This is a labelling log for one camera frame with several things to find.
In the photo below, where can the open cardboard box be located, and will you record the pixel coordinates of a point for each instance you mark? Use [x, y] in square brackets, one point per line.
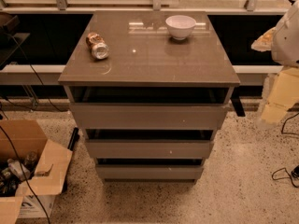
[34, 197]

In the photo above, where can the grey top drawer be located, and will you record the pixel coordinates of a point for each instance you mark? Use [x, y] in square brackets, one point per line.
[148, 117]

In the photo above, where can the white shelf rail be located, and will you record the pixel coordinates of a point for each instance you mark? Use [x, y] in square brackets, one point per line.
[249, 75]

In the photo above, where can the grey bottom drawer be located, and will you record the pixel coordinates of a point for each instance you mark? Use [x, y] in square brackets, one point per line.
[149, 172]

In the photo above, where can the grey drawer cabinet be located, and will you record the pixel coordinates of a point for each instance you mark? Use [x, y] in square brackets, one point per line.
[146, 66]

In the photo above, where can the grey middle drawer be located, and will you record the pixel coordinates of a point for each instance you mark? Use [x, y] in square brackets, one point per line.
[149, 150]

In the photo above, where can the white bowl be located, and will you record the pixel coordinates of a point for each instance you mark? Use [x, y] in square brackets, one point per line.
[180, 26]

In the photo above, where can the crushed metal can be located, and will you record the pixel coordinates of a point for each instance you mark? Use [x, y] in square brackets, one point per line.
[97, 46]

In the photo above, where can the grey drawer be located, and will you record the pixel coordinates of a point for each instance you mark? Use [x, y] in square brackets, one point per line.
[149, 172]
[148, 117]
[149, 150]

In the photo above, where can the clutter inside cardboard box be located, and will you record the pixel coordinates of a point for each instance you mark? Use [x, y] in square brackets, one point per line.
[13, 172]

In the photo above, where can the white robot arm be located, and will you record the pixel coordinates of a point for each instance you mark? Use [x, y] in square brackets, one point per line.
[283, 43]

